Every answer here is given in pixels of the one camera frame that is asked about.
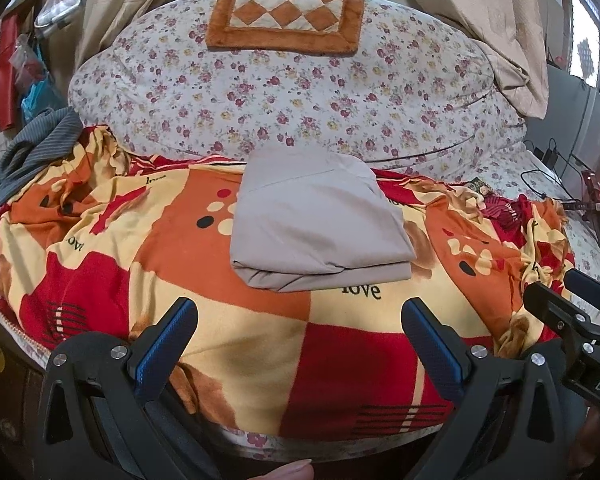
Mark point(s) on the blue plastic bag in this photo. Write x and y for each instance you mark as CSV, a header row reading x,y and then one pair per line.
x,y
43,95

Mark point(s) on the person's left hand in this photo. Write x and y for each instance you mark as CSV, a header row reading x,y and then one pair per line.
x,y
299,470

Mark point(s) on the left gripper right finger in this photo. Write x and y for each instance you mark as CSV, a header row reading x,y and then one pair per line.
x,y
512,419

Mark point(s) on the orange checkered cushion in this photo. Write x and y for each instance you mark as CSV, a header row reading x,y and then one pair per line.
x,y
303,26

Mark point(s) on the person's right hand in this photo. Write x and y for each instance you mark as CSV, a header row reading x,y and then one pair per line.
x,y
586,445

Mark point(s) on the beige curtain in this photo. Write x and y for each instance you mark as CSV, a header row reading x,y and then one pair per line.
x,y
511,34

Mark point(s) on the red hanging cloth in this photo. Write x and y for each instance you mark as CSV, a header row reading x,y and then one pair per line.
x,y
9,30

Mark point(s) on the beige zip jacket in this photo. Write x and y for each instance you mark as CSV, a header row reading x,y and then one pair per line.
x,y
311,219

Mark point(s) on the grey striped garment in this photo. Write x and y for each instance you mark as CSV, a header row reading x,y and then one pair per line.
x,y
49,137

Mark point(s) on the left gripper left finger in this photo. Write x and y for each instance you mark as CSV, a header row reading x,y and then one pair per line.
x,y
107,410

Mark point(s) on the black charger with cable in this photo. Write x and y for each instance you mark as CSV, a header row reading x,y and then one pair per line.
x,y
567,171

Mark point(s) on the clear plastic bag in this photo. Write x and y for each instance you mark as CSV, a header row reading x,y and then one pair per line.
x,y
56,14

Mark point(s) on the floral quilt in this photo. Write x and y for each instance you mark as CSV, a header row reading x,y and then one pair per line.
x,y
418,94

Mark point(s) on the orange red yellow blanket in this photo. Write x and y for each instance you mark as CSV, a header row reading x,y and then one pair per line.
x,y
102,241

